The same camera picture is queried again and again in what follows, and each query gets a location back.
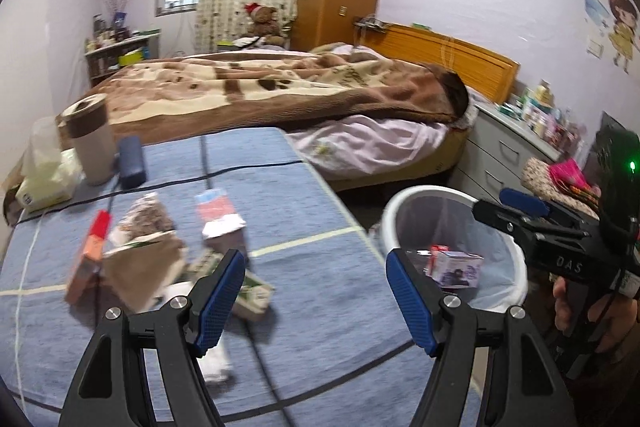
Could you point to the right hand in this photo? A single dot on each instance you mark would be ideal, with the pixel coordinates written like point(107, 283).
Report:
point(621, 315)

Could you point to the white trash bin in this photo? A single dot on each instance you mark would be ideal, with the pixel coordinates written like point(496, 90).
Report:
point(426, 215)

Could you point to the cluttered side desk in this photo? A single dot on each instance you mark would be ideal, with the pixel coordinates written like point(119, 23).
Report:
point(107, 57)

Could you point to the brown bear pattern blanket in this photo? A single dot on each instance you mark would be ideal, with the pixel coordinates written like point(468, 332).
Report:
point(176, 98)

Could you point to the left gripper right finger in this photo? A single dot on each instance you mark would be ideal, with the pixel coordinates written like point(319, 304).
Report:
point(522, 386)

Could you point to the bottles on nightstand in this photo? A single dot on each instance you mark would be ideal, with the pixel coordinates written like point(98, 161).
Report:
point(536, 109)

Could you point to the dark blue glasses case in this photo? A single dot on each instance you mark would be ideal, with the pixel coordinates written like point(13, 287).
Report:
point(131, 163)

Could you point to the purple milk carton box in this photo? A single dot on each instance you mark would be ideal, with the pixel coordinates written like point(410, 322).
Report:
point(453, 269)

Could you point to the floral quilted clothes pile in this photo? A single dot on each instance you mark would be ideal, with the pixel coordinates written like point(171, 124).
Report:
point(536, 179)

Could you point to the wooden bed headboard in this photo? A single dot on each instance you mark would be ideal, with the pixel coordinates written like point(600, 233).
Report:
point(486, 71)

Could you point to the green white tea box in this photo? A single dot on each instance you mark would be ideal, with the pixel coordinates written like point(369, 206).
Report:
point(255, 294)

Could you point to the cartoon girl wall sticker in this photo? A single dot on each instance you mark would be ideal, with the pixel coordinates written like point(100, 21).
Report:
point(613, 33)

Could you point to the teddy bear red hat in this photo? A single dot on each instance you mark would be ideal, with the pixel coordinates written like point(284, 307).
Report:
point(263, 25)

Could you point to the white towel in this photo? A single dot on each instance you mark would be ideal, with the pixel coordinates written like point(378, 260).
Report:
point(215, 366)

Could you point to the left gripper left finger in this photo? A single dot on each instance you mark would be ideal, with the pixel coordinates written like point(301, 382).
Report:
point(110, 387)

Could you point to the grey drawer nightstand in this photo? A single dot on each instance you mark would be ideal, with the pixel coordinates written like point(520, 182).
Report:
point(495, 154)

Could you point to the tissue pack yellow green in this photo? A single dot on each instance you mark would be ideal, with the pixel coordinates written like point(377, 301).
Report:
point(50, 174)

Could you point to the beige brown tumbler cup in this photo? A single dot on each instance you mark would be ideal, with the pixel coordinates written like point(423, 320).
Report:
point(87, 125)

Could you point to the paper bag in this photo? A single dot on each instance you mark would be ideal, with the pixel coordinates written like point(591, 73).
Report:
point(146, 256)

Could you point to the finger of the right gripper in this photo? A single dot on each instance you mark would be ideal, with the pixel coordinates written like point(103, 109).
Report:
point(531, 205)

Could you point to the pink bed sheet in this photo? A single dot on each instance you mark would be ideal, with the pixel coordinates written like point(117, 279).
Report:
point(359, 146)

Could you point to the dark grey chair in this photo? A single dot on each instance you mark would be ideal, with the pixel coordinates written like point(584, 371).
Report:
point(615, 149)

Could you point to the orange red box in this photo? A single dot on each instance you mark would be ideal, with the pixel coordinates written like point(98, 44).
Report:
point(88, 263)

